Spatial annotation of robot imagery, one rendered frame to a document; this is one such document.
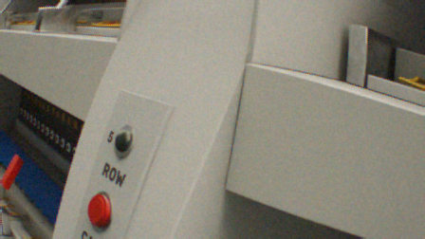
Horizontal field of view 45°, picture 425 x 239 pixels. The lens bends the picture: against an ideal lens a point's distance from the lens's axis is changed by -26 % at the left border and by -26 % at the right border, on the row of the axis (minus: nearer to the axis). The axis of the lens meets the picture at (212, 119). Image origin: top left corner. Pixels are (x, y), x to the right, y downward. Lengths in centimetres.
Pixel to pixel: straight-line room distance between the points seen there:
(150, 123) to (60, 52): 15
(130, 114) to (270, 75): 7
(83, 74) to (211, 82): 12
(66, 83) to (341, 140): 21
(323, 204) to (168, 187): 7
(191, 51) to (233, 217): 7
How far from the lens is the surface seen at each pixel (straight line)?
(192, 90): 25
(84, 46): 35
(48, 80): 40
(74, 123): 66
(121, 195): 26
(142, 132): 26
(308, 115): 21
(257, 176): 22
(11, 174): 48
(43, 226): 48
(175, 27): 27
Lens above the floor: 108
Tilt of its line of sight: 4 degrees up
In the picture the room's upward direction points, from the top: 23 degrees clockwise
